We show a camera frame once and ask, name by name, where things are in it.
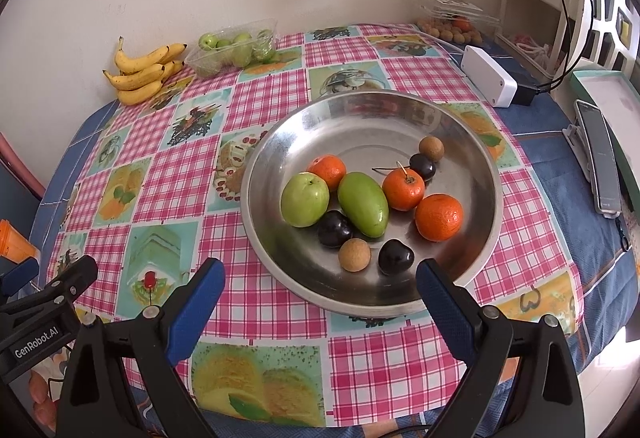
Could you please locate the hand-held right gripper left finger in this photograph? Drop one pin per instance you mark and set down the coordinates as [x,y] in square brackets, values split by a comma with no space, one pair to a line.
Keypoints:
[200,303]

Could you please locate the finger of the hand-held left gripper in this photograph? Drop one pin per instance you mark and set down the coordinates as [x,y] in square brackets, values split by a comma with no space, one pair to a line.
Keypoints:
[20,275]
[70,280]

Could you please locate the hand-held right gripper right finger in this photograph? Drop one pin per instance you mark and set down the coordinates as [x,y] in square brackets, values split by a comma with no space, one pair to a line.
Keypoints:
[442,308]

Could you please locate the dark plum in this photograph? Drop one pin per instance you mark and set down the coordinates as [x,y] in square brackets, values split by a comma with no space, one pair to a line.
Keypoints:
[396,257]
[335,228]

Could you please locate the orange tangerine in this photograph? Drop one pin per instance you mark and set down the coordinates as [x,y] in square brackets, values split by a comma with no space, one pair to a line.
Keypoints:
[439,218]
[327,169]

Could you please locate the brown longan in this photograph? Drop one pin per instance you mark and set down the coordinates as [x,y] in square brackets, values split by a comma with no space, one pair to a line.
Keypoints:
[354,254]
[431,149]

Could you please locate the tangerine with stem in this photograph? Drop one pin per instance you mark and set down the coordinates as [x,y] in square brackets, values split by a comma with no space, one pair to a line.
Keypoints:
[402,190]

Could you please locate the elongated green fruit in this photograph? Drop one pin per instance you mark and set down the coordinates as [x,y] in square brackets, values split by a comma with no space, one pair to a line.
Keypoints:
[362,205]

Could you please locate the dark cherry with long stem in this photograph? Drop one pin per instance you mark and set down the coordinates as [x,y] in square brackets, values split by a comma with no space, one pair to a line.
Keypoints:
[422,166]

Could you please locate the round green apple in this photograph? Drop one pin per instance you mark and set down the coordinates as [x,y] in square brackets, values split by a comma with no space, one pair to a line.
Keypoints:
[304,200]

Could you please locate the large steel bowl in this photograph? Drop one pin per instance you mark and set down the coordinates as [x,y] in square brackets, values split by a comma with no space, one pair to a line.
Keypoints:
[360,127]

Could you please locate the person's left hand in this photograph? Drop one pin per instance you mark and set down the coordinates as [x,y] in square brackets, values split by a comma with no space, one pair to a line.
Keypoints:
[45,393]

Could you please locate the orange plastic cup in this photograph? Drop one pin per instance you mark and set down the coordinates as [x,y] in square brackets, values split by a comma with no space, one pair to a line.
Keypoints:
[12,243]

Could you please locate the dark blue panel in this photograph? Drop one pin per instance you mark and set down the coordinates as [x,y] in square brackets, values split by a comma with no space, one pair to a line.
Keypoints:
[15,205]

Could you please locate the pink chair back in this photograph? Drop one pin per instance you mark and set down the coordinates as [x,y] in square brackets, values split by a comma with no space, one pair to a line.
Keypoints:
[20,167]

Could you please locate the pink checkered printed tablecloth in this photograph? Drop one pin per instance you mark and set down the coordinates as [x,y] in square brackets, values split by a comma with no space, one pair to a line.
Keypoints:
[165,178]

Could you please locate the blue tablecloth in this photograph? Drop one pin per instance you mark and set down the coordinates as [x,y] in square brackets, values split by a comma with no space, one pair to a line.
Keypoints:
[550,198]

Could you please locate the white phone clamp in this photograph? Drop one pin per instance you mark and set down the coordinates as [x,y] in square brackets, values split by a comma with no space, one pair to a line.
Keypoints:
[575,142]

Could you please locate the bunch of yellow bananas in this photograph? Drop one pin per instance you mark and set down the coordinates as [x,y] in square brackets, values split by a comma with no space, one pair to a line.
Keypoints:
[140,77]

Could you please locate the smartphone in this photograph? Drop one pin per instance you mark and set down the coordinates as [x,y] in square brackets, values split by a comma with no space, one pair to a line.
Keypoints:
[600,157]

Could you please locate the black power adapter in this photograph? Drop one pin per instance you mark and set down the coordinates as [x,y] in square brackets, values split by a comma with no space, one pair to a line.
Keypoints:
[525,93]

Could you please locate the white rectangular plastic box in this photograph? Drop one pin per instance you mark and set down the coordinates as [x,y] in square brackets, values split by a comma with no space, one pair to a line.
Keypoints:
[487,75]

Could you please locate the clear plastic fruit tray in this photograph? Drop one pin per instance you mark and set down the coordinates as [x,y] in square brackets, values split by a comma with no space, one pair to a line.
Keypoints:
[210,65]

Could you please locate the pile of small green jujubes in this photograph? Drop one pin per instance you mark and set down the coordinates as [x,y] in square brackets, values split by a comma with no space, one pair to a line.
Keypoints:
[240,52]

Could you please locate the pile of brown longans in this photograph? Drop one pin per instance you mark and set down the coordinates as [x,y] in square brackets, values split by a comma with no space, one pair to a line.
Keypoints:
[445,36]

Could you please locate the white plastic bag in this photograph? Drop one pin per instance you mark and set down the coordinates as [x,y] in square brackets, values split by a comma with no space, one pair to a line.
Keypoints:
[530,48]

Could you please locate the small tangerine among longans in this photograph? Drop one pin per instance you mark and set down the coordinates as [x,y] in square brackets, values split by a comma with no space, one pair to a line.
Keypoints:
[461,23]

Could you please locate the clear plastic clamshell container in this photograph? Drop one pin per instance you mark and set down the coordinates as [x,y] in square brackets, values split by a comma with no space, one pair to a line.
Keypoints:
[450,7]

